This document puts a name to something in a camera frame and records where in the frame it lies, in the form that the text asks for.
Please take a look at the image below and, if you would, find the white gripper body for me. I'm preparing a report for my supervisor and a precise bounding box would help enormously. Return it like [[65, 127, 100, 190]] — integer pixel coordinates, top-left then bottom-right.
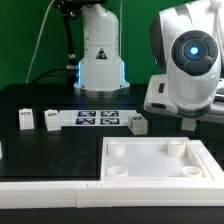
[[143, 73, 224, 125]]

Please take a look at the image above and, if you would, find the white square tabletop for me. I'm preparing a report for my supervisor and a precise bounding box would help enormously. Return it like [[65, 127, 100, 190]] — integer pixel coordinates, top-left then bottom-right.
[[101, 137, 218, 180]]

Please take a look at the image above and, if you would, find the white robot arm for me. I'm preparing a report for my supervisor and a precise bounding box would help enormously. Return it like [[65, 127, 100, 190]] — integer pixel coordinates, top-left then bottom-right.
[[74, 0, 224, 118]]

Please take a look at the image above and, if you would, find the white L-shaped fence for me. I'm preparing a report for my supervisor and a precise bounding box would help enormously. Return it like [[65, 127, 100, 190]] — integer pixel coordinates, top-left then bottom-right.
[[0, 139, 224, 210]]

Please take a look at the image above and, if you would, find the white block at left edge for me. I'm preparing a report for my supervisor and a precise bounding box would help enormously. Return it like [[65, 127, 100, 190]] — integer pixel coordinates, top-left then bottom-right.
[[0, 141, 3, 160]]

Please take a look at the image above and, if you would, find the white marker base plate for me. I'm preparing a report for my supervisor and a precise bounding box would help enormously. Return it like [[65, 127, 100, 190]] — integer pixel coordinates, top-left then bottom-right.
[[59, 110, 135, 127]]

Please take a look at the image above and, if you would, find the black cable bundle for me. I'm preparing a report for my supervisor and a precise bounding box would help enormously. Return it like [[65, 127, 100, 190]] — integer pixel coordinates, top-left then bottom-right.
[[29, 0, 84, 85]]

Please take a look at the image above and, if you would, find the white thin cable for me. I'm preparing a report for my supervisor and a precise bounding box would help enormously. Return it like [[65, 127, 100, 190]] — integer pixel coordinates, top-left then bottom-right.
[[25, 0, 56, 84]]

